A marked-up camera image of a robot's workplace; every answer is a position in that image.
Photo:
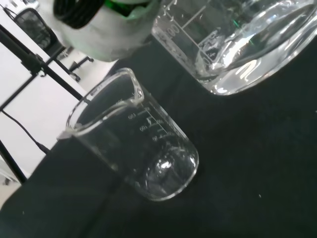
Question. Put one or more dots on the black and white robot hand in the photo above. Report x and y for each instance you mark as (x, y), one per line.
(104, 42)

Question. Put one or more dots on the clear empty glass beaker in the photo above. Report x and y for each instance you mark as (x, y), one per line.
(148, 158)

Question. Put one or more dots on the black bench cloth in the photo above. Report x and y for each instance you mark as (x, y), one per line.
(247, 161)

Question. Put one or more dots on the black tripod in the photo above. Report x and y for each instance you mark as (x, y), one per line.
(27, 58)

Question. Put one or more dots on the black mesh office chair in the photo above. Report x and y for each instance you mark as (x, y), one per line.
(32, 27)

